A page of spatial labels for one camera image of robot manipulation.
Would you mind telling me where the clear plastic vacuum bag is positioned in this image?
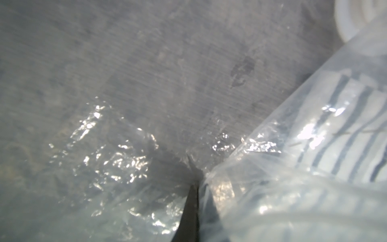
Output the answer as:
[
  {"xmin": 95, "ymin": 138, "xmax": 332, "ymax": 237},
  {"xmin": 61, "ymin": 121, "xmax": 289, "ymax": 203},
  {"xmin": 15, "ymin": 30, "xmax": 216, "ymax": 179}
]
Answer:
[{"xmin": 1, "ymin": 1, "xmax": 387, "ymax": 242}]

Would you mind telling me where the black white striped garment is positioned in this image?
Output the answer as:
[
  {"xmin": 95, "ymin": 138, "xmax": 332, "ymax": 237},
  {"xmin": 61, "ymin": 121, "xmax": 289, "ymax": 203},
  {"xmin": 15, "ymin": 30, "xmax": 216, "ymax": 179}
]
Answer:
[{"xmin": 282, "ymin": 69, "xmax": 387, "ymax": 183}]

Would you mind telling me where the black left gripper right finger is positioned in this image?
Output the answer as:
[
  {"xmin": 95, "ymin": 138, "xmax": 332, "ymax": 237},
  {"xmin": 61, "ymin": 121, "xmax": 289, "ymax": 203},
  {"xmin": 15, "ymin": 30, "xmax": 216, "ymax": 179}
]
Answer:
[{"xmin": 198, "ymin": 184, "xmax": 230, "ymax": 242}]

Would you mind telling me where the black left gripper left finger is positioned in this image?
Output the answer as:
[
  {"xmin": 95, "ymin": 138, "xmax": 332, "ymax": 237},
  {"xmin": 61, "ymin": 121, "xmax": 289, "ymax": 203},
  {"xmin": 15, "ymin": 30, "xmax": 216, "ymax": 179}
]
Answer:
[{"xmin": 171, "ymin": 184, "xmax": 199, "ymax": 242}]

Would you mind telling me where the white round bag valve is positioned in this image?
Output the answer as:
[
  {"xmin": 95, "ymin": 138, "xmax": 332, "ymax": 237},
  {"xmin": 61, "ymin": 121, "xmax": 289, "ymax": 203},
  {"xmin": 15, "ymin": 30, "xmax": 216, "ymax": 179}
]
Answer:
[{"xmin": 334, "ymin": 0, "xmax": 387, "ymax": 43}]

